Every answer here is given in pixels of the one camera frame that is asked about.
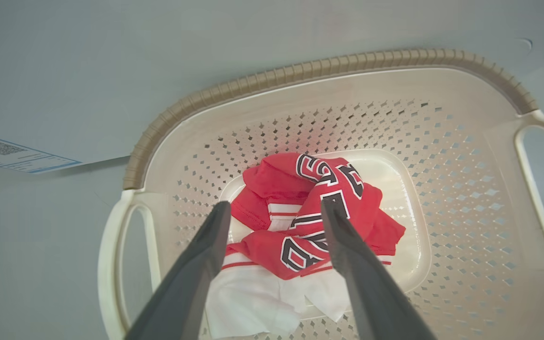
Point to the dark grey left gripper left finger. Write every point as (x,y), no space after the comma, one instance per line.
(177,302)

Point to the blue energy label sticker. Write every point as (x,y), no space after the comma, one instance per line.
(12,153)

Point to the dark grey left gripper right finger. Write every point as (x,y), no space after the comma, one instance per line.
(380,307)

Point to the red and white jersey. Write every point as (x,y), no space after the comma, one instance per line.
(276,184)

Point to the cream perforated laundry basket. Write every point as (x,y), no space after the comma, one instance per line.
(465,189)

